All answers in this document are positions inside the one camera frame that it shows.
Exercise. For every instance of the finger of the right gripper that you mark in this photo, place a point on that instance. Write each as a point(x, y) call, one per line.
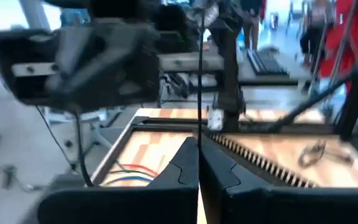
point(138, 62)
point(82, 68)

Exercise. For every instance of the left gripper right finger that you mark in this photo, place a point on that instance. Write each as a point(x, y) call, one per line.
point(291, 207)

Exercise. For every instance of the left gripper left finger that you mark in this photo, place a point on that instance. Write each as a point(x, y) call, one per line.
point(120, 205)

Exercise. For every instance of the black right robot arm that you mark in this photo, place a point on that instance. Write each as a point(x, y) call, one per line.
point(228, 77)

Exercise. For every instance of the black-framed eyeglasses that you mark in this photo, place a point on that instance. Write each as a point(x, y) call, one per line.
point(303, 157)

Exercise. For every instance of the grey side desk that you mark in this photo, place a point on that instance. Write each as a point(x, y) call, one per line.
point(242, 70)

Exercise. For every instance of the person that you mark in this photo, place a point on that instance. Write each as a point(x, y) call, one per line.
point(312, 37)
point(253, 28)

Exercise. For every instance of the black keyboard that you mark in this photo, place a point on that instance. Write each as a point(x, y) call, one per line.
point(267, 63)

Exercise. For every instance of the black aluminium table frame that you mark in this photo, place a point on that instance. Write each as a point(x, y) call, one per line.
point(166, 122)

